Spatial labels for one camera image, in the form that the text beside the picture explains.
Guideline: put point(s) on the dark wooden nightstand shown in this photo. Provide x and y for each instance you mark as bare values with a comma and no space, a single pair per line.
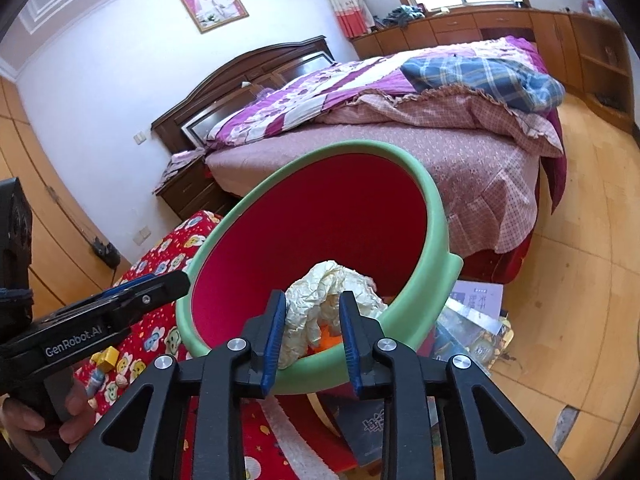
192,190

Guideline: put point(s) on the bed with pink sheet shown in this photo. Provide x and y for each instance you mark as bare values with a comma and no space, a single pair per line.
450,170

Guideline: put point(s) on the red bucket with green rim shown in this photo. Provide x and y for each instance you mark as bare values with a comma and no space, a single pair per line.
325,210

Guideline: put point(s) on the dark grey book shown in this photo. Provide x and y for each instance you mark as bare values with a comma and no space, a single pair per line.
370,425

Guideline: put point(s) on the wall socket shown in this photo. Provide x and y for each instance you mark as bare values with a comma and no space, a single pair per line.
143,235

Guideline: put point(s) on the small blue white tube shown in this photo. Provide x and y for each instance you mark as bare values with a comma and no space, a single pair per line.
96,384

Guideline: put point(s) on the purple patchwork quilt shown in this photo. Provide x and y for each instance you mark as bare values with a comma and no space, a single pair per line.
300,95

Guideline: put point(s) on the orange plastic bag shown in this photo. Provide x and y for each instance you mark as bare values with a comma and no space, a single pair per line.
327,340

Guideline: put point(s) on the wooden window cabinet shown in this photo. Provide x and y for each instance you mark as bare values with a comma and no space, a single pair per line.
590,45

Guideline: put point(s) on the glossy magazine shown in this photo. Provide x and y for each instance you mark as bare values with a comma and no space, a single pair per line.
470,340

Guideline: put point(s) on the framed wedding photo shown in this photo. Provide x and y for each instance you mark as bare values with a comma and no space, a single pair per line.
212,5

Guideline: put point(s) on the wall switch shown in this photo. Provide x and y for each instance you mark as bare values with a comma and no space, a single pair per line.
140,137

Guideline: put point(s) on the wooden wardrobe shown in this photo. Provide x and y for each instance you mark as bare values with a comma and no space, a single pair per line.
60,210

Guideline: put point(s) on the red smiley printed blanket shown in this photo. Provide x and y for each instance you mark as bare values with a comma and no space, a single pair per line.
150,330

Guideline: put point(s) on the white paper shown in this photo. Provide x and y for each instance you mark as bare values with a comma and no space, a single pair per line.
320,290

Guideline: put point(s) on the purple and white booklet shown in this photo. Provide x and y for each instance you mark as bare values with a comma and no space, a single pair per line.
475,300

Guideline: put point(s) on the person's left hand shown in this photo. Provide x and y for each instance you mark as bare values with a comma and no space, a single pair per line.
77,410

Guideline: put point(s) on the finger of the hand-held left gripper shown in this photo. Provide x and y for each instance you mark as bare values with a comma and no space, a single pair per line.
160,290

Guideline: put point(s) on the small yellow block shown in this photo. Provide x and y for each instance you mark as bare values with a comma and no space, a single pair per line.
108,359

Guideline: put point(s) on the black hanging pouch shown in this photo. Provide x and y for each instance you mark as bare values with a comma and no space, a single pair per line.
107,255

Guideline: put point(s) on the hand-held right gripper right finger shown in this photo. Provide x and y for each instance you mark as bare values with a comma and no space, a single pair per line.
351,360

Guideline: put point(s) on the blue plaid cloth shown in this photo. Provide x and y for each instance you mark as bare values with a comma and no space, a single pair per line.
475,75

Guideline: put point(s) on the dark wooden bed headboard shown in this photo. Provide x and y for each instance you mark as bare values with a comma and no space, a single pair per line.
240,67

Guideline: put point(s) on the blue grey clothes pile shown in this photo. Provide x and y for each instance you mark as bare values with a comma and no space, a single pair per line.
402,15

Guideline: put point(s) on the pink clothes pile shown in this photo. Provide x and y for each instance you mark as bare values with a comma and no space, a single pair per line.
180,165

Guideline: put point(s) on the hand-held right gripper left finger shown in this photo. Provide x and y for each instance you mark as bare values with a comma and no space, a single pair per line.
274,355

